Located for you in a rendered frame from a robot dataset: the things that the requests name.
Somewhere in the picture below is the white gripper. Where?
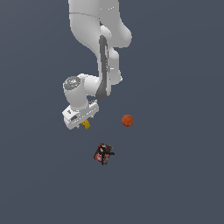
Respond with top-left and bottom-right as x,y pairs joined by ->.
61,99 -> 100,130

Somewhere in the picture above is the small yellow block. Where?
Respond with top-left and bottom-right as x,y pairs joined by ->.
80,119 -> 91,130

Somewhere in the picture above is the dark red printed box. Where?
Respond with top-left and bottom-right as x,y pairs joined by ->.
93,142 -> 116,166

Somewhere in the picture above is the orange-red ball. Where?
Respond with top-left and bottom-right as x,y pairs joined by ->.
121,114 -> 135,128

